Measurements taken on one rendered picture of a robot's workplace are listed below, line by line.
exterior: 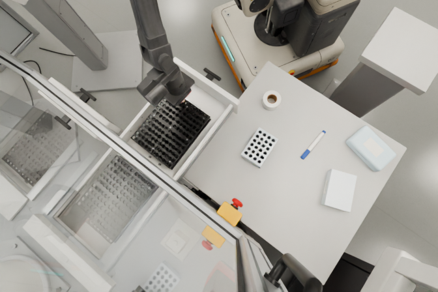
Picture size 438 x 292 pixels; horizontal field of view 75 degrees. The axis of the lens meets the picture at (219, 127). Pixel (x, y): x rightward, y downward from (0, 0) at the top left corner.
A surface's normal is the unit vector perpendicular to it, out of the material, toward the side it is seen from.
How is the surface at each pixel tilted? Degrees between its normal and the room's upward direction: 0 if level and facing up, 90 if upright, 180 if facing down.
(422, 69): 0
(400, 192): 0
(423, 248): 0
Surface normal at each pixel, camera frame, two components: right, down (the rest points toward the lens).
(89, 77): -0.04, -0.17
